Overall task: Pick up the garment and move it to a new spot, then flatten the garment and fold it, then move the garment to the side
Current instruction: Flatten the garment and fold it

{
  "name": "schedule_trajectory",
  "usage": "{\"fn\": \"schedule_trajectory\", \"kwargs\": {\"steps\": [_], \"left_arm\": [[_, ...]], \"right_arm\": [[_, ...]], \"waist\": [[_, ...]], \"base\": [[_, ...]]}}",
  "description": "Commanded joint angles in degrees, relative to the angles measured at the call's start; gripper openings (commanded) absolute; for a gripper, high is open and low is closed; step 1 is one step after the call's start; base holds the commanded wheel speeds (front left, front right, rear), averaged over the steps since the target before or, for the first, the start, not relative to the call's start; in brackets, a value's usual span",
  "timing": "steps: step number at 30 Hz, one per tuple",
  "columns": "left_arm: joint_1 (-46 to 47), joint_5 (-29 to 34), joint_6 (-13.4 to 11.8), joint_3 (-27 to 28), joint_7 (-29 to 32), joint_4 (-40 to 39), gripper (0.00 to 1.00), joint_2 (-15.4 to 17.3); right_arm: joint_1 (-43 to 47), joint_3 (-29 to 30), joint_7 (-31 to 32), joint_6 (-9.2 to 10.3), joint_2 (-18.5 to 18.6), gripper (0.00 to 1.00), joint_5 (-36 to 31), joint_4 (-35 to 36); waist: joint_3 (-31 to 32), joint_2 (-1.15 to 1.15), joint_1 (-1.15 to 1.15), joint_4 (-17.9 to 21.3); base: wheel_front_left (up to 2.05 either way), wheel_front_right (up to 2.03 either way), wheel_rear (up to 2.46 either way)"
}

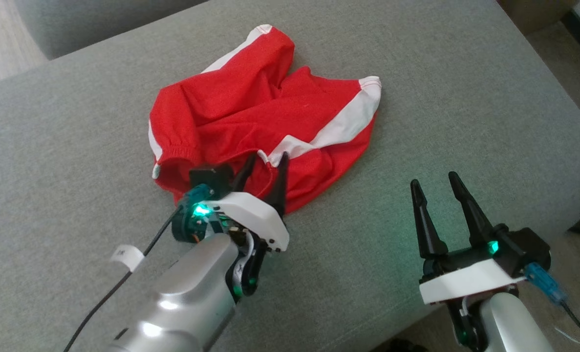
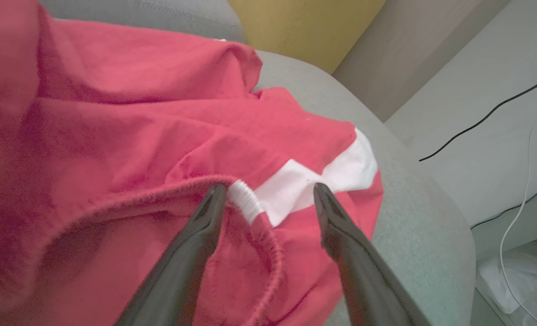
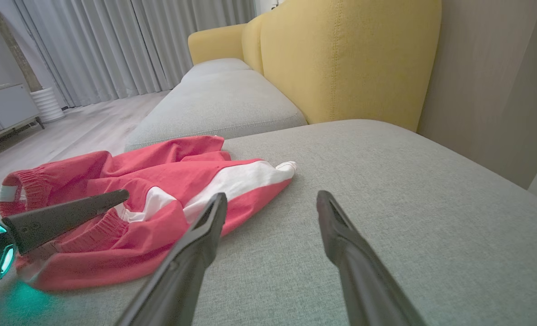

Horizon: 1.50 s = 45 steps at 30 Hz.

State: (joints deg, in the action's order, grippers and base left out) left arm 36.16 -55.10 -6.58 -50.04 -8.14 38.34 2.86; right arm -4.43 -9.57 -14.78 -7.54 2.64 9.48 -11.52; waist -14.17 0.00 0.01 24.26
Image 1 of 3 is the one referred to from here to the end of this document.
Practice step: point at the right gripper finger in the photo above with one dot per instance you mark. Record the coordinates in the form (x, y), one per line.
(473, 217)
(427, 230)

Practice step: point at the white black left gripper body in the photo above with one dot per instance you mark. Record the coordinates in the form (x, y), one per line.
(255, 215)

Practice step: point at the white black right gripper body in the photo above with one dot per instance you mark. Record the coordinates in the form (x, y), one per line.
(465, 281)

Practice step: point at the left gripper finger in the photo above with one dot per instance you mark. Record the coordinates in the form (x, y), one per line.
(245, 173)
(280, 188)

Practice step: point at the red shorts with white stripes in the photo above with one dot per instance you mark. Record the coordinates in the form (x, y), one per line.
(231, 102)

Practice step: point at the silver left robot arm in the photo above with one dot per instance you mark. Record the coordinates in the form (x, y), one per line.
(187, 303)

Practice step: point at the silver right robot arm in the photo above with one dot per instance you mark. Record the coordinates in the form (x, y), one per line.
(509, 327)

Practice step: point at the large grey sofa seat cushion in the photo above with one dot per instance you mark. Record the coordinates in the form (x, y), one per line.
(417, 122)

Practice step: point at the small grey sofa seat cushion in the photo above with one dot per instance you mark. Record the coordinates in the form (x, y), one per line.
(99, 24)

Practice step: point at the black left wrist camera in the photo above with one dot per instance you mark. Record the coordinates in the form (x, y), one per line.
(210, 177)

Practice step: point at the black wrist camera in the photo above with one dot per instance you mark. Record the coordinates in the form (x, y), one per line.
(529, 249)
(210, 177)

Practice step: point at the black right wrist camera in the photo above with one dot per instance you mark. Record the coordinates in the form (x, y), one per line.
(529, 249)

